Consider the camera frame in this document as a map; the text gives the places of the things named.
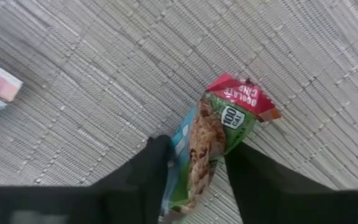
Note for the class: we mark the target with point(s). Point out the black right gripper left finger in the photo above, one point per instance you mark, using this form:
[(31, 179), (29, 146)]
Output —
[(129, 193)]

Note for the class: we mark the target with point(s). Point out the grey woven placemat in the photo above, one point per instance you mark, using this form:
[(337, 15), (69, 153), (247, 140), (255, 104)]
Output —
[(104, 77)]

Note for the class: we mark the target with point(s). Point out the red chocolate chip granola bar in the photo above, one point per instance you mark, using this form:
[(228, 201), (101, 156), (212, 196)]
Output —
[(210, 140)]

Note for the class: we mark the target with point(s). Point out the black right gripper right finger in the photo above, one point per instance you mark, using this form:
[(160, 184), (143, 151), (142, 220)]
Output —
[(278, 193)]

